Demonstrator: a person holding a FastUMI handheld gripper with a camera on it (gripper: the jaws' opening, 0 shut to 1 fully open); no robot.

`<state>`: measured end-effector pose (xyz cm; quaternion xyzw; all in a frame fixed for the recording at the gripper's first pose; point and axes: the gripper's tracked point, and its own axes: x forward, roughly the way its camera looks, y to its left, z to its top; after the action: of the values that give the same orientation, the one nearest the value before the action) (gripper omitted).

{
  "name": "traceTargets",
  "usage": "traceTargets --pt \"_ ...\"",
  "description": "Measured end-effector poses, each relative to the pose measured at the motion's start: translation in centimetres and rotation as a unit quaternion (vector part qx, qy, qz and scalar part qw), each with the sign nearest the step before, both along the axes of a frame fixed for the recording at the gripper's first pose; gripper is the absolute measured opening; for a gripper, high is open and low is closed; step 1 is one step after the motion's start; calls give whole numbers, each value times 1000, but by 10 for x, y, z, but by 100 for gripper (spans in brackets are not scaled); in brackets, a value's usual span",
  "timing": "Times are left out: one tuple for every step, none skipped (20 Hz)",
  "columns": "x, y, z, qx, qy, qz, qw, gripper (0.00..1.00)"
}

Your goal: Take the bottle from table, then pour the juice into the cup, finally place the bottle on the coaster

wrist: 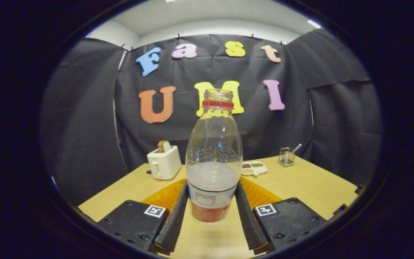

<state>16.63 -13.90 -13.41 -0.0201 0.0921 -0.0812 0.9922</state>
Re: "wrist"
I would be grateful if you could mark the metal spoon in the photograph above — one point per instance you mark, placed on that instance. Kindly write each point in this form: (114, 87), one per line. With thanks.
(297, 147)

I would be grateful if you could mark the white toaster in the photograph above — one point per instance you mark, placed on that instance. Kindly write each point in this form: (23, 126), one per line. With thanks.
(164, 163)

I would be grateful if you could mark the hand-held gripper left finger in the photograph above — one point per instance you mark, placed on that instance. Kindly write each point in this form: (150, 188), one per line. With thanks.
(174, 223)

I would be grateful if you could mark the small glass jar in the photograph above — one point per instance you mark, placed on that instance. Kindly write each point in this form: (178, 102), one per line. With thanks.
(286, 157)

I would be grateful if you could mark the clear plastic juice bottle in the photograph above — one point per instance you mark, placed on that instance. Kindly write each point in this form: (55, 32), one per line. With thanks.
(212, 180)

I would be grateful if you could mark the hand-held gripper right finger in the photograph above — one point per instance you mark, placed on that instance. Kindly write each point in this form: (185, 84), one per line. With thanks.
(248, 223)

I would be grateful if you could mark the black table clamp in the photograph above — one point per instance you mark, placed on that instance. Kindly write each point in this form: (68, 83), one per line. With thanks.
(340, 209)
(359, 189)

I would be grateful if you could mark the white divided dish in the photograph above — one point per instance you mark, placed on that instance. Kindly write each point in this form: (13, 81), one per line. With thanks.
(255, 168)

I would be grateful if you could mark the wooden table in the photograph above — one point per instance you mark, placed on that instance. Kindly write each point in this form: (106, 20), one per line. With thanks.
(300, 183)

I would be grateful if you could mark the black backdrop cloth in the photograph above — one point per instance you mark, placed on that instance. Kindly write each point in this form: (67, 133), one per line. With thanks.
(84, 126)

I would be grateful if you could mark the small ceiling light panel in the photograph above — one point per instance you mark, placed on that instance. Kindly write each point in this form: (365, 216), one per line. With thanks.
(314, 24)

